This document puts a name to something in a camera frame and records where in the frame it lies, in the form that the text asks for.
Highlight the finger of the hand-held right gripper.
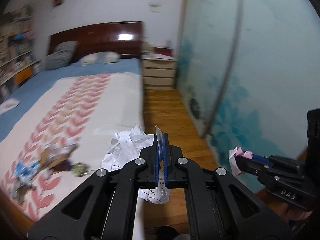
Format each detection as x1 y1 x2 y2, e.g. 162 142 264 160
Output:
252 154 306 177
236 155 305 188

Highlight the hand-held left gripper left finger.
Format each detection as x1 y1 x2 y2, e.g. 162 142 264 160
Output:
28 132 162 240

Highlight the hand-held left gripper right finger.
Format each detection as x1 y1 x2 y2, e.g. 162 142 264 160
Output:
162 133 292 240

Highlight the pink white paper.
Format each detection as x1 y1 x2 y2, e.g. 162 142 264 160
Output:
229 147 253 176

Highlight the white printed wrapper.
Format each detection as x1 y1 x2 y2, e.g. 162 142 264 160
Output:
100 124 172 205

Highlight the person's right hand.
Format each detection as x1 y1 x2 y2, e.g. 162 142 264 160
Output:
279 202 314 228

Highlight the green crumpled wrapper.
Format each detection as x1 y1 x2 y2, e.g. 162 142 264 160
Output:
71 162 90 177

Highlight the white red patterned blanket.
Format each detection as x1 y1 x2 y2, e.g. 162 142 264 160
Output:
0 72 144 220

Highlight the beige nightstand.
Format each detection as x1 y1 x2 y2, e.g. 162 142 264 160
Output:
141 54 177 90

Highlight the blue floral wardrobe door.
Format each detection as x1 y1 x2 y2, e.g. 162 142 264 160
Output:
176 0 244 139
205 0 320 193

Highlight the pile of mixed scraps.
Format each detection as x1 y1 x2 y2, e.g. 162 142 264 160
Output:
9 141 75 200

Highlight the bed with blue sheet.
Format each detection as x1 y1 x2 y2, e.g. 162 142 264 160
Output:
0 57 145 230

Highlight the red book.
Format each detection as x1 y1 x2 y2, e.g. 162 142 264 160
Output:
152 46 173 57

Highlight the white pillow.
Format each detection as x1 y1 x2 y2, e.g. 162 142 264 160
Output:
80 52 120 66

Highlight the dark wooden headboard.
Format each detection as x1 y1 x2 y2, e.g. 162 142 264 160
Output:
48 21 143 63

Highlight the grey striped pillow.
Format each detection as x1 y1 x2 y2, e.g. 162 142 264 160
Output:
45 41 77 70

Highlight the white paper sheet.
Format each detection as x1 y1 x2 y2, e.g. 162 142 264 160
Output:
0 99 20 115

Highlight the bookshelf with books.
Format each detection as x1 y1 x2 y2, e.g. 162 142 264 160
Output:
0 5 42 103

